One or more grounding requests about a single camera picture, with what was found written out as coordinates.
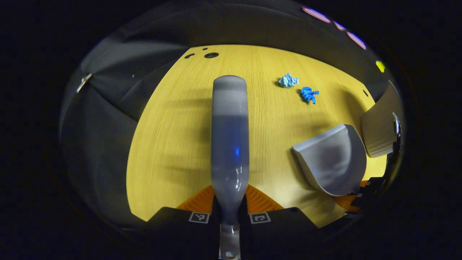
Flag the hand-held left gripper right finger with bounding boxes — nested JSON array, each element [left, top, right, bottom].
[[240, 183, 320, 250]]

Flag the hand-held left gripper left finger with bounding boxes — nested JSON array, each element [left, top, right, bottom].
[[143, 184, 221, 250]]

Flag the white garbage bin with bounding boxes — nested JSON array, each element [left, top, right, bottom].
[[361, 80, 404, 158]]

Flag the grey dustpan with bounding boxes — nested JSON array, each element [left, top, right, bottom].
[[292, 123, 367, 197]]

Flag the light blue paper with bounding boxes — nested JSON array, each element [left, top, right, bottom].
[[279, 73, 300, 88]]

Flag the wooden desktop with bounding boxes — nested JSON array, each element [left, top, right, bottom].
[[126, 44, 388, 229]]

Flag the silver cloth clip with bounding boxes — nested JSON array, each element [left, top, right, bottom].
[[76, 73, 93, 94]]

